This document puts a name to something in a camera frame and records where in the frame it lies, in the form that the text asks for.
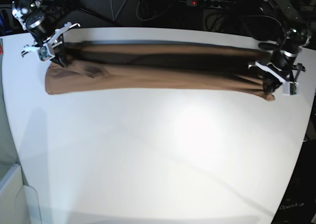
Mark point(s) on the black power strip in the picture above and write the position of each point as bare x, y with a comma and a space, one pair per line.
210, 4

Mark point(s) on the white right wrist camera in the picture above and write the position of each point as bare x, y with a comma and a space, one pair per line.
45, 53

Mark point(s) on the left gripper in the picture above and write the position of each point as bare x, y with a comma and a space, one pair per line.
274, 77

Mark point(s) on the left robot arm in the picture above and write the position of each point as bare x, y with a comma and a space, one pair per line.
295, 34

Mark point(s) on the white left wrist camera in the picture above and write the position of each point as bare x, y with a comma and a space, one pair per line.
290, 88

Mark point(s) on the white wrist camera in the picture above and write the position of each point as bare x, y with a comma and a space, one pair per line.
45, 53
290, 88

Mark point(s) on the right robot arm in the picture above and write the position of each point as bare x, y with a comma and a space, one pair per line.
34, 17

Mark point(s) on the brown T-shirt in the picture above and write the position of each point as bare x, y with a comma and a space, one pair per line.
90, 67

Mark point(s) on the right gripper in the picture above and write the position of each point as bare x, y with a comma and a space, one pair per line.
56, 43

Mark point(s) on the white cabinet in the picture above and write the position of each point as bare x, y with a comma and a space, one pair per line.
18, 202

